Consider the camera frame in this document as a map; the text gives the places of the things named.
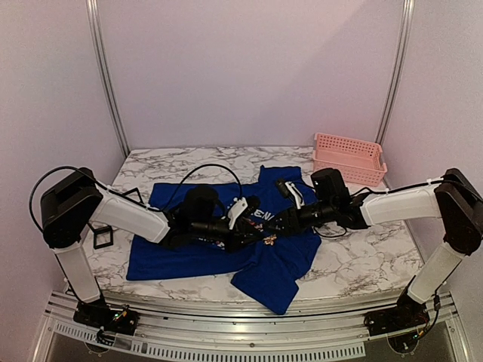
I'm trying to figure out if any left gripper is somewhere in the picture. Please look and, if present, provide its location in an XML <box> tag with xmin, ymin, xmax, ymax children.
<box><xmin>191</xmin><ymin>218</ymin><xmax>264</xmax><ymax>255</ymax></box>

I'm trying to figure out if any silver brooch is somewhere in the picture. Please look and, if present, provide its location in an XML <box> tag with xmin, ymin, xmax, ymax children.
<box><xmin>263</xmin><ymin>235</ymin><xmax>277</xmax><ymax>246</ymax></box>

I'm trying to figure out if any blue printed t-shirt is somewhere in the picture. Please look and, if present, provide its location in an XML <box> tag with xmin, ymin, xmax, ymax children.
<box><xmin>126</xmin><ymin>166</ymin><xmax>321</xmax><ymax>315</ymax></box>

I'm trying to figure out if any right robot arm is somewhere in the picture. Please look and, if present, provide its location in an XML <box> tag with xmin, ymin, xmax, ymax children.
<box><xmin>266</xmin><ymin>168</ymin><xmax>482</xmax><ymax>329</ymax></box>

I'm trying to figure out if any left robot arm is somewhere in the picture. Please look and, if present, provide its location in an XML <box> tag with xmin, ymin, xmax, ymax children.
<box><xmin>33</xmin><ymin>166</ymin><xmax>263</xmax><ymax>327</ymax></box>

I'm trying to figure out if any pink plastic basket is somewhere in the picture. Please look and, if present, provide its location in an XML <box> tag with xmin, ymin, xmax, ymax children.
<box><xmin>312</xmin><ymin>133</ymin><xmax>387</xmax><ymax>186</ymax></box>

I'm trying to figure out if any far black display box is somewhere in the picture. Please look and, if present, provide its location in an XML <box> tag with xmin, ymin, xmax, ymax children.
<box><xmin>124</xmin><ymin>187</ymin><xmax>143</xmax><ymax>204</ymax></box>

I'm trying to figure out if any black display box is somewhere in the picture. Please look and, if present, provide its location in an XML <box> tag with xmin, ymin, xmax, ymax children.
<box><xmin>124</xmin><ymin>187</ymin><xmax>143</xmax><ymax>204</ymax></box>
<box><xmin>88</xmin><ymin>223</ymin><xmax>114</xmax><ymax>250</ymax></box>

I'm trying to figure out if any near black display box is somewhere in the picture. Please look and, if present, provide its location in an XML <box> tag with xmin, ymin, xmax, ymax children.
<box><xmin>88</xmin><ymin>223</ymin><xmax>114</xmax><ymax>250</ymax></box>

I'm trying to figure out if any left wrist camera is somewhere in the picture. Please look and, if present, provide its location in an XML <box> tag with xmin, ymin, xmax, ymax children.
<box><xmin>226</xmin><ymin>195</ymin><xmax>260</xmax><ymax>230</ymax></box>

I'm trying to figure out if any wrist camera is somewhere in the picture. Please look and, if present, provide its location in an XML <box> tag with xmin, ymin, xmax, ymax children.
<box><xmin>226</xmin><ymin>195</ymin><xmax>260</xmax><ymax>230</ymax></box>
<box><xmin>275</xmin><ymin>179</ymin><xmax>305</xmax><ymax>210</ymax></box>

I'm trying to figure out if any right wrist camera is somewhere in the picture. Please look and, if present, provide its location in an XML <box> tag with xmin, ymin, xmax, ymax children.
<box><xmin>275</xmin><ymin>179</ymin><xmax>305</xmax><ymax>210</ymax></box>

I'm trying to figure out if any aluminium front rail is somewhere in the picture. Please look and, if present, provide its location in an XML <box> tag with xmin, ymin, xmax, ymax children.
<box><xmin>32</xmin><ymin>292</ymin><xmax>471</xmax><ymax>361</ymax></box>

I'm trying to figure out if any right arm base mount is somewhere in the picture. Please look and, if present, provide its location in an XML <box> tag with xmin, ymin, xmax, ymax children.
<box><xmin>364</xmin><ymin>295</ymin><xmax>441</xmax><ymax>340</ymax></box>

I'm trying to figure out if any right aluminium frame post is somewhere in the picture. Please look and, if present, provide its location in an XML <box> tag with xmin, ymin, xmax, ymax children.
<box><xmin>375</xmin><ymin>0</ymin><xmax>415</xmax><ymax>146</ymax></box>

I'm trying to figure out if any aluminium frame post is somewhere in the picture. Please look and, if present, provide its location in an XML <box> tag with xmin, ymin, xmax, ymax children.
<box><xmin>85</xmin><ymin>0</ymin><xmax>131</xmax><ymax>158</ymax></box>
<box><xmin>375</xmin><ymin>0</ymin><xmax>415</xmax><ymax>146</ymax></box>

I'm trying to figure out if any left aluminium frame post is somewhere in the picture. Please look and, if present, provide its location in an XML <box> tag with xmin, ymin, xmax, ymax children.
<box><xmin>85</xmin><ymin>0</ymin><xmax>131</xmax><ymax>158</ymax></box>

